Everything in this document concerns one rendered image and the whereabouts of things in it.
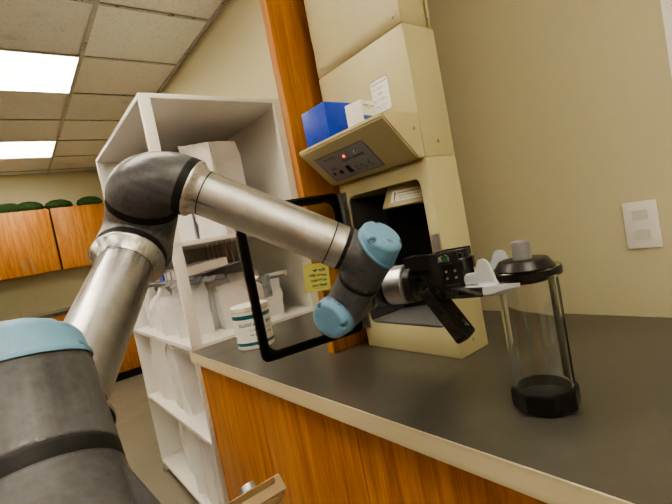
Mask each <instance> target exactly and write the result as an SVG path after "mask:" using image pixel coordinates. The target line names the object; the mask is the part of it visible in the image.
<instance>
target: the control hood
mask: <svg viewBox="0 0 672 504"><path fill-rule="evenodd" d="M360 140H362V141H363V142H364V143H365V144H366V145H367V146H368V147H369V148H370V149H371V150H372V151H373V153H374V154H375V155H376V156H377V157H378V158H379V159H380V160H381V161H382V162H383V163H384V164H385V165H384V166H381V167H378V168H375V169H372V170H369V171H366V172H363V173H361V174H358V175H355V176H352V177H349V178H346V179H343V180H340V181H337V182H336V181H335V180H334V179H333V178H332V177H331V176H330V175H329V174H327V173H326V172H325V171H324V170H323V169H322V168H321V167H320V166H319V165H318V164H317V163H316V162H315V160H317V159H319V158H321V157H324V156H326V155H328V154H331V153H333V152H335V151H337V150H340V149H342V148H344V147H347V146H349V145H351V144H353V143H356V142H358V141H360ZM299 154H300V156H301V157H302V158H303V159H304V160H305V161H306V162H307V163H308V164H309V165H310V166H311V167H312V168H314V169H315V170H316V171H317V172H318V173H319V174H320V175H321V176H322V177H323V178H324V179H325V180H326V181H327V182H329V183H330V184H331V185H333V186H338V185H341V184H344V183H347V182H350V181H353V180H356V179H359V178H362V177H365V176H368V175H372V174H375V173H378V172H381V171H384V170H387V169H390V168H393V167H396V166H399V165H402V164H405V163H408V162H411V161H414V160H417V159H420V158H423V157H424V156H425V154H424V148H423V143H422V137H421V132H420V126H419V121H418V115H417V114H416V113H405V112H380V113H378V114H376V115H374V116H372V117H370V118H368V119H366V120H364V121H362V122H360V123H358V124H356V125H354V126H352V127H349V128H347V129H345V130H343V131H341V132H339V133H337V134H335V135H333V136H331V137H329V138H327V139H325V140H323V141H321V142H319V143H317V144H315V145H313V146H311V147H309V148H307V149H305V150H303V151H301V152H300V153H299Z"/></svg>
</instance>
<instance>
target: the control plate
mask: <svg viewBox="0 0 672 504"><path fill-rule="evenodd" d="M353 150H356V151H357V153H354V152H353ZM342 155H345V156H346V158H344V157H342ZM367 160H370V161H371V162H369V163H368V161H367ZM315 162H316V163H317V164H318V165H319V166H320V167H321V168H322V169H323V170H324V171H325V172H326V173H327V174H329V175H330V176H331V177H332V178H333V179H334V180H335V181H336V182H337V181H340V180H343V179H346V178H349V177H352V176H355V175H358V174H361V173H363V172H366V171H369V170H372V169H375V168H378V167H381V166H384V165H385V164H384V163H383V162H382V161H381V160H380V159H379V158H378V157H377V156H376V155H375V154H374V153H373V151H372V150H371V149H370V148H369V147H368V146H367V145H366V144H365V143H364V142H363V141H362V140H360V141H358V142H356V143H353V144H351V145H349V146H347V147H344V148H342V149H340V150H337V151H335V152H333V153H331V154H328V155H326V156H324V157H321V158H319V159H317V160H315ZM361 162H363V163H364V165H361ZM355 164H357V165H358V167H355V166H354V165H355ZM347 165H349V166H350V167H351V168H352V169H353V170H354V172H350V171H348V170H347V169H346V168H345V166H347ZM339 170H343V171H344V174H341V173H340V172H339ZM333 173H336V174H337V175H336V176H335V175H334V174H333Z"/></svg>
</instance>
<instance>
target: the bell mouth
mask: <svg viewBox="0 0 672 504"><path fill-rule="evenodd" d="M420 203H424V201H423V196H422V190H421V185H420V183H419V181H413V182H408V183H403V184H399V185H396V186H392V187H389V188H387V192H386V196H385V200H384V205H383V209H382V210H387V209H393V208H399V207H404V206H410V205H415V204H420Z"/></svg>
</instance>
